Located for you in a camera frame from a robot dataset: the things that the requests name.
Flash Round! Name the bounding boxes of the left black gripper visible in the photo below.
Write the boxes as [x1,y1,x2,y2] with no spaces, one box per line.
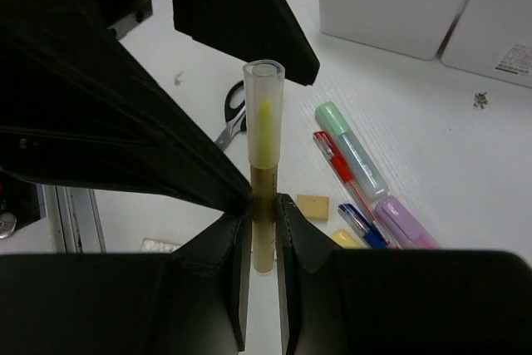
[1,0,320,215]

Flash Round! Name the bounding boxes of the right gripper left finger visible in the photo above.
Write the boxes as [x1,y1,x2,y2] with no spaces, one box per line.
[170,214,251,352]

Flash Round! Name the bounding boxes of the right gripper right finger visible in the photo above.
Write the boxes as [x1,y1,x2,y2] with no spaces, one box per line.
[276,194,345,353]

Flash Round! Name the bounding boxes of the slim yellow highlighter pen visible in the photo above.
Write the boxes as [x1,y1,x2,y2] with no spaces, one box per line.
[243,60,285,276]

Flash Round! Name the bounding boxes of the tan eraser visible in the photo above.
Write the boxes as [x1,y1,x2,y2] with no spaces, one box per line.
[296,195,329,222]

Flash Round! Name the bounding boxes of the yellow highlighter marker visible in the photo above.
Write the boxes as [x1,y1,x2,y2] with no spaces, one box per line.
[331,229,362,249]

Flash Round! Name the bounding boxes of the blue gel pen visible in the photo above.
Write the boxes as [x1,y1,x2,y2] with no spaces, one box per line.
[337,204,387,249]

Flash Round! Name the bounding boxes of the pink purple highlighter marker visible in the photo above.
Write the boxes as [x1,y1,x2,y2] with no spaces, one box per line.
[375,195,441,249]

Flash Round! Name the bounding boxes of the red gel pen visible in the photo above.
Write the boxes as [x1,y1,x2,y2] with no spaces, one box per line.
[313,131,392,248]

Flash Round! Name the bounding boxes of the green highlighter marker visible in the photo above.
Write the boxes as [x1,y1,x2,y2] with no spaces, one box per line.
[315,101,389,202]

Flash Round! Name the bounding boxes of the white pink desk organizer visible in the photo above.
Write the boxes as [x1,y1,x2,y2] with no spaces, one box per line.
[318,0,531,86]

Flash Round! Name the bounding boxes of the black handled scissors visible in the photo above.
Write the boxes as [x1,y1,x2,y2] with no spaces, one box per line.
[215,81,247,151]

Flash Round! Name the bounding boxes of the aluminium rail frame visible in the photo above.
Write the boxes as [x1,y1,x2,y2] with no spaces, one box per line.
[38,185,106,254]

